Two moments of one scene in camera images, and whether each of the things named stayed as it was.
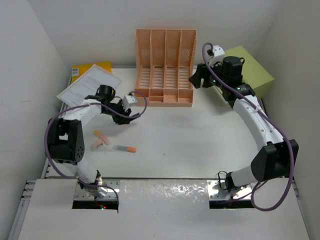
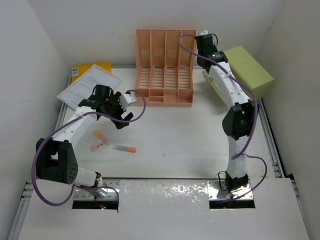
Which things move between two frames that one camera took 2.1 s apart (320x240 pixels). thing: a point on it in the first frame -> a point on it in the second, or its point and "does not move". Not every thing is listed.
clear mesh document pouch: [86, 85] does not move
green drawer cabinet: [254, 74] does not move
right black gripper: [195, 79] -> [216, 50]
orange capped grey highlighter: [127, 149] does not move
